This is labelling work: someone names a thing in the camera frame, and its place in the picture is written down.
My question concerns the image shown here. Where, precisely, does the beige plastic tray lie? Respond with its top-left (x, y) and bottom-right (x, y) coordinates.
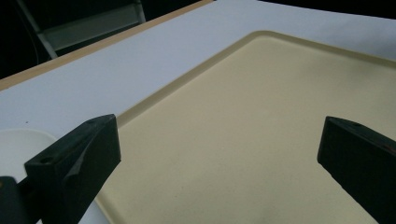
top-left (93, 30), bottom-right (396, 224)

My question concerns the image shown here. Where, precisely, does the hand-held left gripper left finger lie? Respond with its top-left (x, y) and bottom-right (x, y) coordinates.
top-left (23, 113), bottom-right (121, 224)

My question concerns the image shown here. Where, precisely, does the white dish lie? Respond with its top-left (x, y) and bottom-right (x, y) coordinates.
top-left (0, 128), bottom-right (58, 183)

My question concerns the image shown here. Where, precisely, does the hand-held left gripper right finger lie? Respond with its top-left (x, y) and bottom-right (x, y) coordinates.
top-left (317, 116), bottom-right (396, 224)

